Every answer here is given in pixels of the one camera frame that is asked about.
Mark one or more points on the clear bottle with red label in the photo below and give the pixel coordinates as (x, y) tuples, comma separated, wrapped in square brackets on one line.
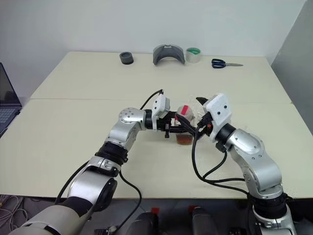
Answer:
[(184, 139)]

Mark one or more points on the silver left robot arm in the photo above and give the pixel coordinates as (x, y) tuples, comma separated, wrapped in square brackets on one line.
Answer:
[(127, 117)]

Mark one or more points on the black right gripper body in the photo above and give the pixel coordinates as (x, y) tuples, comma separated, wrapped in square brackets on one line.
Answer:
[(206, 123)]

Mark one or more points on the dark rounded shape red cap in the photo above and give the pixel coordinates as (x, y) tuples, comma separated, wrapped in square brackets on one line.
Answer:
[(144, 222), (203, 220)]

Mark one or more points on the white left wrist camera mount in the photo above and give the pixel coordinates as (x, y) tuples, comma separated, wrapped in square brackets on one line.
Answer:
[(159, 105)]

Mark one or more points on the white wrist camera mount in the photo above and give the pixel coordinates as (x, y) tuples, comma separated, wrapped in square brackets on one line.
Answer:
[(218, 107), (159, 105)]

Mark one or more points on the clear tape roll green core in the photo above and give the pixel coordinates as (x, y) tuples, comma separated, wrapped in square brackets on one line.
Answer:
[(193, 57)]

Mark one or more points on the dark open laptop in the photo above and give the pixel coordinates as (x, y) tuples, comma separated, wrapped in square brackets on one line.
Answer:
[(7, 95)]

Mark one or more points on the grey partition panel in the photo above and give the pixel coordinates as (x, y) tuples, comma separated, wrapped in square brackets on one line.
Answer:
[(293, 61)]

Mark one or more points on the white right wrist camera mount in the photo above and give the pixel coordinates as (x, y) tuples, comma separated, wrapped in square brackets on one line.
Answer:
[(218, 107)]

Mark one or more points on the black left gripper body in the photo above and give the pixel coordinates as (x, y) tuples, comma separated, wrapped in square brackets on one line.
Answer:
[(163, 124)]

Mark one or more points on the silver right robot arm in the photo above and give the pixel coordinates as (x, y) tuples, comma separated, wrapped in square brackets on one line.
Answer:
[(254, 156)]

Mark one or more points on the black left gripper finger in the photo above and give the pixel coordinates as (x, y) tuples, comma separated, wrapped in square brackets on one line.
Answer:
[(181, 130)]

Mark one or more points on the grey curved visor shell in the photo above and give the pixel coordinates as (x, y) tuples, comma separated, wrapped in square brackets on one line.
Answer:
[(159, 55)]

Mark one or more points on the small black device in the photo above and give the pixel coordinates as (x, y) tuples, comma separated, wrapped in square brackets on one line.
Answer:
[(105, 231)]

